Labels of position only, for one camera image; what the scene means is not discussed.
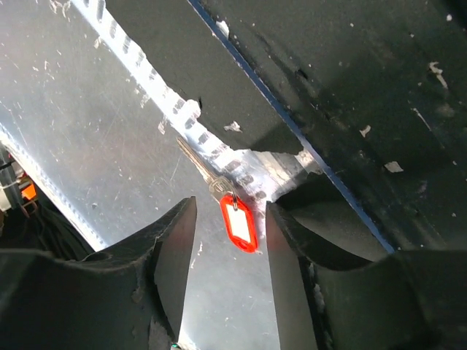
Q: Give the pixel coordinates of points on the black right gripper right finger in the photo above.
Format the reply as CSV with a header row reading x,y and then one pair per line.
x,y
328,298

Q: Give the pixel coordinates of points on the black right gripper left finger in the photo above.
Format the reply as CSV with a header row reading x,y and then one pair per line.
x,y
128,296

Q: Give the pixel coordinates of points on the key with red tag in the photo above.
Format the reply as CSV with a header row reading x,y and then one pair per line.
x,y
237,216

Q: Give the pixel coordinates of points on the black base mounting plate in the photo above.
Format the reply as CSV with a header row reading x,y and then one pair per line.
x,y
375,89

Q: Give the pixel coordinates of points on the slotted white cable duct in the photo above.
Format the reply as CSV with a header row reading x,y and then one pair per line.
x,y
242,172

